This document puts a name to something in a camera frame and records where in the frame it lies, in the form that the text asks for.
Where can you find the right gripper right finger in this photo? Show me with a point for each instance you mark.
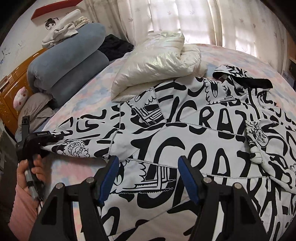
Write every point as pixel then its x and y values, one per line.
pixel 192 179

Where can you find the cream puffer jacket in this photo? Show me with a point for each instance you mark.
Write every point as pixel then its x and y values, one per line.
pixel 161 56

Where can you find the pink plush toy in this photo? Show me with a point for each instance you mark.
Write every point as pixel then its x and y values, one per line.
pixel 20 98

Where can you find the black white graffiti jacket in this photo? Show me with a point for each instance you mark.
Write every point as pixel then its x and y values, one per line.
pixel 196 150

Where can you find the white folded clothes pile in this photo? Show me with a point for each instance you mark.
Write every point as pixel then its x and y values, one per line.
pixel 65 28

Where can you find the cartoon face wall sticker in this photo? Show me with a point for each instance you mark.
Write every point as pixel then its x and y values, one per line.
pixel 50 23

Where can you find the black garment near curtain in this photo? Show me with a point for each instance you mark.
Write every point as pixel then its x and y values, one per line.
pixel 114 48

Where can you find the grey pillow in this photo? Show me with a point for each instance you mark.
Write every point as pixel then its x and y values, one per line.
pixel 37 107

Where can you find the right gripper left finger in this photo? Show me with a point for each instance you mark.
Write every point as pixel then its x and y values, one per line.
pixel 105 178

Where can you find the white floral curtain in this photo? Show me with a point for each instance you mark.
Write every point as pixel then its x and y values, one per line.
pixel 246 26

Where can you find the orange wooden headboard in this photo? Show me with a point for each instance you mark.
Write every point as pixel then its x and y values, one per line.
pixel 13 82

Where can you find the red wall shelf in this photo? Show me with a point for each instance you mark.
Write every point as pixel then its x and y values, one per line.
pixel 54 7

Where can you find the blue rolled duvet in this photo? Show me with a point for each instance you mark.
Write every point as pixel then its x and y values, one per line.
pixel 64 69

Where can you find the pastel patterned bed blanket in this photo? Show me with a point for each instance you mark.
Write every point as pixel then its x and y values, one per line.
pixel 87 92

